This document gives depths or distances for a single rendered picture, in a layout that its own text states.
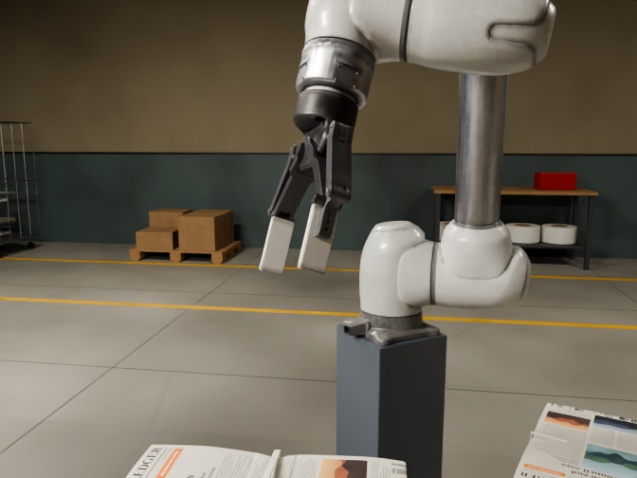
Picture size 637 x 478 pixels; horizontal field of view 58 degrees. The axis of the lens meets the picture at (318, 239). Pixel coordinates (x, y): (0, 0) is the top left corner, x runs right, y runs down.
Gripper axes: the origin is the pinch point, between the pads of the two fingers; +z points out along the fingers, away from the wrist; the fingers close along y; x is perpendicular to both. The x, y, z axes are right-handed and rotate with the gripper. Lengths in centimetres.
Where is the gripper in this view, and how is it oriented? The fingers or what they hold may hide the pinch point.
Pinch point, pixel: (291, 262)
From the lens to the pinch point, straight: 66.6
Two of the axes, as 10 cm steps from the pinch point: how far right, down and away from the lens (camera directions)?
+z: -2.2, 9.6, -1.6
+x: 8.9, 2.6, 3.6
